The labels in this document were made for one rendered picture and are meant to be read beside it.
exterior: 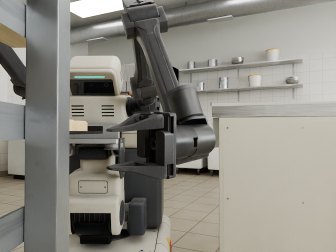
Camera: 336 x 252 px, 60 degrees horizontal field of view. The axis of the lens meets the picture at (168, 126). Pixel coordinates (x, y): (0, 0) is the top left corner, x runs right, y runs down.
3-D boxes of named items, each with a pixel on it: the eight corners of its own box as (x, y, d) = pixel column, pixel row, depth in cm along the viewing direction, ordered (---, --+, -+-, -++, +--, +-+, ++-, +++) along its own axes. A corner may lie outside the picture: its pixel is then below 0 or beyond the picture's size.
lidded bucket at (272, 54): (280, 63, 513) (280, 51, 513) (279, 60, 491) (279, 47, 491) (266, 64, 523) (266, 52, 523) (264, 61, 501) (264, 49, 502)
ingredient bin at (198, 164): (172, 174, 526) (172, 131, 527) (183, 170, 585) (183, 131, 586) (200, 176, 505) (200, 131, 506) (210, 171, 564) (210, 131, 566)
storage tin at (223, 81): (229, 89, 547) (229, 78, 548) (227, 88, 531) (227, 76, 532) (220, 90, 555) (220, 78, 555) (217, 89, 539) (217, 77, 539)
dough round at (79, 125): (60, 132, 54) (60, 121, 54) (87, 132, 55) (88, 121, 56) (56, 132, 49) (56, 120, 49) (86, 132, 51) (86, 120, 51)
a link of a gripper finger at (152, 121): (122, 169, 38) (174, 161, 44) (122, 115, 38) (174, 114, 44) (96, 162, 43) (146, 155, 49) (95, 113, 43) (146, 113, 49)
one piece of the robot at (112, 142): (63, 174, 124) (64, 124, 125) (128, 174, 124) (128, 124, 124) (47, 181, 108) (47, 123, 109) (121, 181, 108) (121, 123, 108)
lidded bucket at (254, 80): (263, 88, 525) (263, 76, 525) (261, 86, 503) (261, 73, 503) (249, 88, 535) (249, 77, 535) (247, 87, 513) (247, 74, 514)
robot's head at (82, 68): (78, 83, 133) (71, 53, 123) (124, 83, 132) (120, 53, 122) (70, 102, 122) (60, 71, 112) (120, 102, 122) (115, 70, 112)
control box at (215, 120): (223, 145, 157) (223, 119, 157) (220, 147, 134) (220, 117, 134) (216, 145, 158) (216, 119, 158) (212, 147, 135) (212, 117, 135)
